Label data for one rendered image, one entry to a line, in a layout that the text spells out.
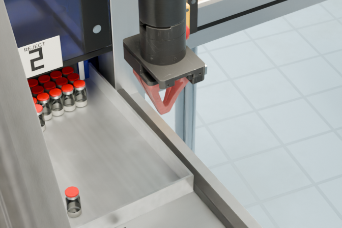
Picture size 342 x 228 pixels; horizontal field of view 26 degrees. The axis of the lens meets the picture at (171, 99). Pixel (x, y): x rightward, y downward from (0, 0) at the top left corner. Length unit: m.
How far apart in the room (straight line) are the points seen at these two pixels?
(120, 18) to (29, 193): 0.82
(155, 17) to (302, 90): 1.96
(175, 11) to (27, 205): 0.48
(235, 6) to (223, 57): 1.41
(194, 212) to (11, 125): 0.72
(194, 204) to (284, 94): 1.67
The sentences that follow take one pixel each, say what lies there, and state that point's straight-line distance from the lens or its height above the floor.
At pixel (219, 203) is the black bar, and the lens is 1.11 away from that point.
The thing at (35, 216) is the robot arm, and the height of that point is 1.39.
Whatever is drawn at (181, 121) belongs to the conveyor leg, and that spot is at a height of 0.61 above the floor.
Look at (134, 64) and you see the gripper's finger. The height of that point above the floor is 1.16.
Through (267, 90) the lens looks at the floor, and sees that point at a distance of 2.78.
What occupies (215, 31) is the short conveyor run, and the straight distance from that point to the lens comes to 1.52.
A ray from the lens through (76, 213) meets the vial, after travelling 1.11.
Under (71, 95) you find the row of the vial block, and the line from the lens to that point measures 1.28.
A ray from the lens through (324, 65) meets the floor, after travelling 2.94.
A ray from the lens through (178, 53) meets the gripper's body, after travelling 0.90.
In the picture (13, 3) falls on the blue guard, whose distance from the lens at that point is 1.13.
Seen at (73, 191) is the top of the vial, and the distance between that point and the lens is 1.09.
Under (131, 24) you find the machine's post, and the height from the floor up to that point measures 1.03.
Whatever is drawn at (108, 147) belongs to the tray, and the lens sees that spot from 1.22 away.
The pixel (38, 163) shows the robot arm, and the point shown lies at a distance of 0.44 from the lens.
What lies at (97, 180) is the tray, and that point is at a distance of 1.17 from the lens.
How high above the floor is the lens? 1.71
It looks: 39 degrees down
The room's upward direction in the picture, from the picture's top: straight up
